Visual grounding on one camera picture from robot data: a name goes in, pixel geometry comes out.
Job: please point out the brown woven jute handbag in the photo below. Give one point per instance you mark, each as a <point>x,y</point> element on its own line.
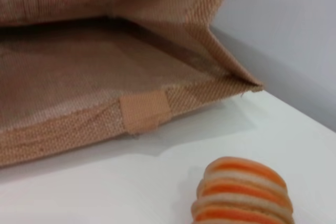
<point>105,77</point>

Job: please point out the orange striped toy bread loaf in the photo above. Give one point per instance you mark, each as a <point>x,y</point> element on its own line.
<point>241,195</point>

